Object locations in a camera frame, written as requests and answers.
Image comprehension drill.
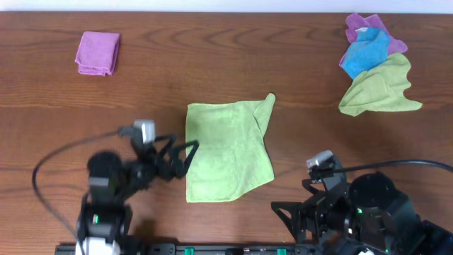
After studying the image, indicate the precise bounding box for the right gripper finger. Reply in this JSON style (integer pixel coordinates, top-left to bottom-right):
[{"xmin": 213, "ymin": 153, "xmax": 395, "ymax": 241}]
[
  {"xmin": 270, "ymin": 201, "xmax": 301, "ymax": 243},
  {"xmin": 302, "ymin": 178, "xmax": 324, "ymax": 195}
]

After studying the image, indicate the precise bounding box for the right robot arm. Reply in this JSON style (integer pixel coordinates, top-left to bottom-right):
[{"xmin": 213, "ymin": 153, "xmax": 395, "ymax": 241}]
[{"xmin": 271, "ymin": 156, "xmax": 452, "ymax": 254}]

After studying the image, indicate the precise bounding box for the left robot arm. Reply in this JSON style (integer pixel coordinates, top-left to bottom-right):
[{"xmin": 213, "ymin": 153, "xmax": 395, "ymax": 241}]
[{"xmin": 75, "ymin": 135, "xmax": 200, "ymax": 255}]

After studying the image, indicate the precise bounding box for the crumpled green cloth on pile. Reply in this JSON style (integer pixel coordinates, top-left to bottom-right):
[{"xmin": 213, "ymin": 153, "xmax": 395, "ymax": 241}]
[{"xmin": 338, "ymin": 53, "xmax": 423, "ymax": 117}]

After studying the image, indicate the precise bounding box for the crumpled blue cloth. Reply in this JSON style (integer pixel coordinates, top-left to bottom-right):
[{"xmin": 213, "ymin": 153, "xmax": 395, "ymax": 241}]
[{"xmin": 340, "ymin": 27, "xmax": 390, "ymax": 79}]

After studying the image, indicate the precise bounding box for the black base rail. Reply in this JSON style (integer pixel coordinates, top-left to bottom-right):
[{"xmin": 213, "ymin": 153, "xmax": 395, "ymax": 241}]
[{"xmin": 54, "ymin": 241, "xmax": 319, "ymax": 255}]

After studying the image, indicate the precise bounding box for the green microfiber cloth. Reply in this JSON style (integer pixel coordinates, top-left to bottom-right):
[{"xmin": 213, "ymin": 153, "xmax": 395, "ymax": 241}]
[{"xmin": 185, "ymin": 93, "xmax": 276, "ymax": 203}]

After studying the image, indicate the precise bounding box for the crumpled purple cloth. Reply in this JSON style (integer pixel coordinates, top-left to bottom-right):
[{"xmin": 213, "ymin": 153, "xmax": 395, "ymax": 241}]
[{"xmin": 340, "ymin": 13, "xmax": 408, "ymax": 64}]

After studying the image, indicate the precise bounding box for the folded purple cloth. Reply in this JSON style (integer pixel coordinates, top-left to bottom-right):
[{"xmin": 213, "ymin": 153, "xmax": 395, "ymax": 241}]
[{"xmin": 75, "ymin": 31, "xmax": 120, "ymax": 76}]

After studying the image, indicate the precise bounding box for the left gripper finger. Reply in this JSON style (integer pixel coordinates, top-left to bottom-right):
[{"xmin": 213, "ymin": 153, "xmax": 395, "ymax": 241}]
[
  {"xmin": 154, "ymin": 135, "xmax": 177, "ymax": 159},
  {"xmin": 168, "ymin": 140, "xmax": 200, "ymax": 179}
]

